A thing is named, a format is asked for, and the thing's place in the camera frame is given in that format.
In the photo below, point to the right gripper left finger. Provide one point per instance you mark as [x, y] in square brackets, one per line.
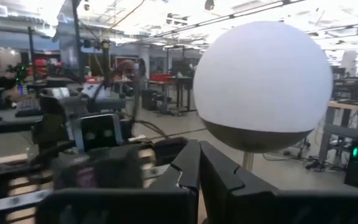
[120, 205]

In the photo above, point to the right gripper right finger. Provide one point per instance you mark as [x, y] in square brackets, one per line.
[259, 205]

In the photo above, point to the black keyboard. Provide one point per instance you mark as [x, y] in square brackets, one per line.
[28, 107]

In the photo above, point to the white and black globe lamp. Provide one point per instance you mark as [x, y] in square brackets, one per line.
[259, 77]

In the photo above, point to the wooden side table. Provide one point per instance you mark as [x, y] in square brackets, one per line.
[353, 107]

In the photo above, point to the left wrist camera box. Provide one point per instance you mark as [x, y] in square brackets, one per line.
[98, 133]

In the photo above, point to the black aluminium rig frame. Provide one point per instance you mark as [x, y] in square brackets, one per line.
[78, 46]

